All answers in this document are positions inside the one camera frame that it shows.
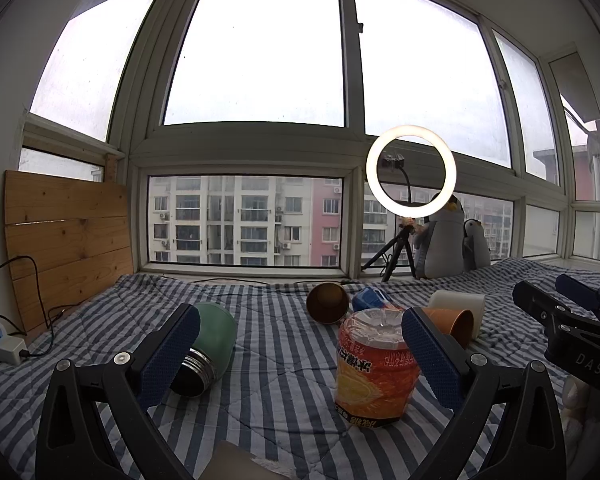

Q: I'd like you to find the black gooseneck phone holder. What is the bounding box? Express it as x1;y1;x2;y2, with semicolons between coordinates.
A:
378;152;416;212

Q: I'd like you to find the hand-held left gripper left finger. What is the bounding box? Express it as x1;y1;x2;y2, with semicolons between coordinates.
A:
35;303;202;480

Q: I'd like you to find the orange cup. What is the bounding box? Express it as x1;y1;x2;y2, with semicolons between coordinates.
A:
422;307;475;350

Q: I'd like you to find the small grey penguin plush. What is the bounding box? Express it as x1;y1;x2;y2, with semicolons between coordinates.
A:
462;218;492;272

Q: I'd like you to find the green thermos flask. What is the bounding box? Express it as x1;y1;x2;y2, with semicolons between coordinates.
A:
169;302;239;399

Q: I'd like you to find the brown paper cup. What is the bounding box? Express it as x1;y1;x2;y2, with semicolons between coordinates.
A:
305;282;351;326

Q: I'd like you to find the wooden plank board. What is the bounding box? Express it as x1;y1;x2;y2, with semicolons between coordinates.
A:
3;169;135;337

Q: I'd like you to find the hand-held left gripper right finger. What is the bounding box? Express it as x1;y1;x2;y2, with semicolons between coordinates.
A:
401;307;567;480

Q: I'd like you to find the orange drink jar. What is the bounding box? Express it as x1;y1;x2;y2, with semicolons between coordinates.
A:
334;308;422;431

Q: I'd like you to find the blue cup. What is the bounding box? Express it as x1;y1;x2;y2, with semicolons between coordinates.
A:
350;287;396;312

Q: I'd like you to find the blue striped blanket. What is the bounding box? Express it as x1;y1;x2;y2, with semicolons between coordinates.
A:
0;255;600;480

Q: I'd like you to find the ring light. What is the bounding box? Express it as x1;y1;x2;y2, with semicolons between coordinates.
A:
365;124;457;220

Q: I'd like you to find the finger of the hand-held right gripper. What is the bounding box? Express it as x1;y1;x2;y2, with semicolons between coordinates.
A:
554;273;600;317
512;281;600;337

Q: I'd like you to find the white cup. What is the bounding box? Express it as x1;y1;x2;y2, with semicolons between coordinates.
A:
427;289;486;342

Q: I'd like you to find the black cable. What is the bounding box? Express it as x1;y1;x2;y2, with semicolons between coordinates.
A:
0;254;72;359

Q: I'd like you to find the white-framed window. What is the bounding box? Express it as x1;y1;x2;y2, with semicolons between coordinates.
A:
18;0;600;269

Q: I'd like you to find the white charger plug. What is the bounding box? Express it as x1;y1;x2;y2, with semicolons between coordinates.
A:
0;335;29;366

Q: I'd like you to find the black tripod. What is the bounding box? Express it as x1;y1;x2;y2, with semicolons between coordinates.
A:
360;218;426;283

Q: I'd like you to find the large grey penguin plush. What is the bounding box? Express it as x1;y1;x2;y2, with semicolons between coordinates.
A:
412;192;467;280

